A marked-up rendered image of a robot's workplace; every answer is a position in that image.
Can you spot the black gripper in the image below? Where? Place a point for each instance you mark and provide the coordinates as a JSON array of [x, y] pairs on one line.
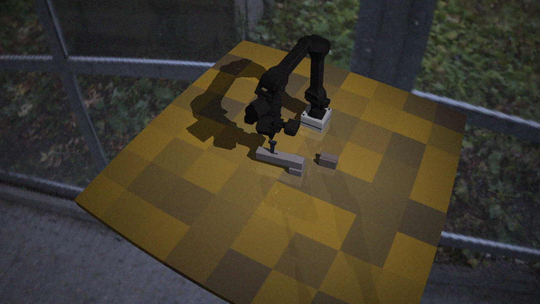
[[290, 127]]

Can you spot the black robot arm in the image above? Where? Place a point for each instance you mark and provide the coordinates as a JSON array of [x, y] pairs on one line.
[[276, 78]]

